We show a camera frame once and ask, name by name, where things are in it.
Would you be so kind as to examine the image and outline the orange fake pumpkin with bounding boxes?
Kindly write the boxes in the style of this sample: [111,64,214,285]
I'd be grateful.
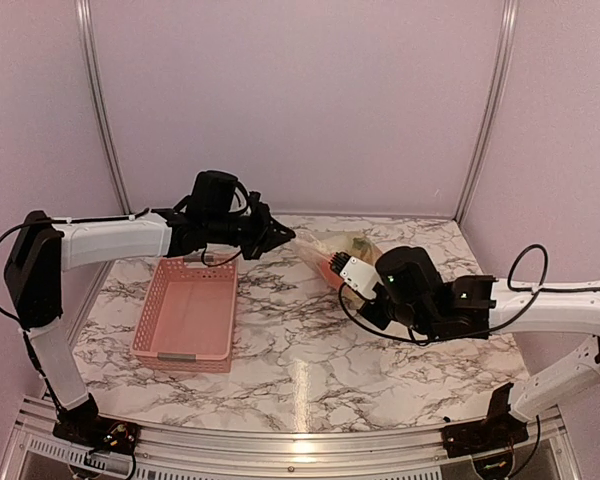
[318,259,343,290]

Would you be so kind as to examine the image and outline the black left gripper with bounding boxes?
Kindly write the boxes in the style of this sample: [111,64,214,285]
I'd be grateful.
[205,199,293,258]

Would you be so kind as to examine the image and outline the aluminium frame post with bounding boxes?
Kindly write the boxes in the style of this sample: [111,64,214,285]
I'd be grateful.
[75,0,132,213]
[453,0,519,226]

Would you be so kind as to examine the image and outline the pink perforated plastic basket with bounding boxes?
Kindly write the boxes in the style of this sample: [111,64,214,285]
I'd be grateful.
[130,257,238,374]

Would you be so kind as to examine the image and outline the clear zip top bag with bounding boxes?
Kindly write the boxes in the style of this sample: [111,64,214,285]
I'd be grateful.
[291,230,382,281]

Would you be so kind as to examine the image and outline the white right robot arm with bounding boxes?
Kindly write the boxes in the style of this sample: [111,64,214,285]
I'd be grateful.
[331,246,600,458]

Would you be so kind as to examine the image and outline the aluminium front rail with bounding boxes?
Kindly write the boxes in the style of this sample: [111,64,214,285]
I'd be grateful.
[0,392,586,480]

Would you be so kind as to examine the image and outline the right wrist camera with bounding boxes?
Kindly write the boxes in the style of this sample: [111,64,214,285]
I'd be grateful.
[329,252,381,301]

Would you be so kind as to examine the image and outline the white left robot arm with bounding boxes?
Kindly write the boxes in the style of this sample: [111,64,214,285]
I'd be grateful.
[3,170,295,454]

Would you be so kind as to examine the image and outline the left aluminium frame post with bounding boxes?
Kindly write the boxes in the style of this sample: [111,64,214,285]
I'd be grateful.
[75,0,132,213]

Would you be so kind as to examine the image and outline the right aluminium frame post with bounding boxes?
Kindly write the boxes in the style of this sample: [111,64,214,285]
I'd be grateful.
[453,0,519,226]

